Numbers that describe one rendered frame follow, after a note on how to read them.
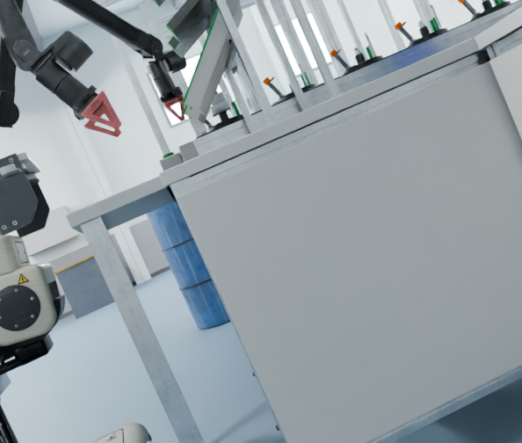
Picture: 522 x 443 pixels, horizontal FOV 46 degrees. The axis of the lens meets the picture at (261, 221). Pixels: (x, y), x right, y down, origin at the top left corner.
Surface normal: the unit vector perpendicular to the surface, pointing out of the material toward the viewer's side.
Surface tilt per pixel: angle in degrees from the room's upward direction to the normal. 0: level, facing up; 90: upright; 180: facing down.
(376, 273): 90
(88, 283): 90
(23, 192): 90
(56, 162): 90
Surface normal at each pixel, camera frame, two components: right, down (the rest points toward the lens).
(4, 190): 0.22, -0.04
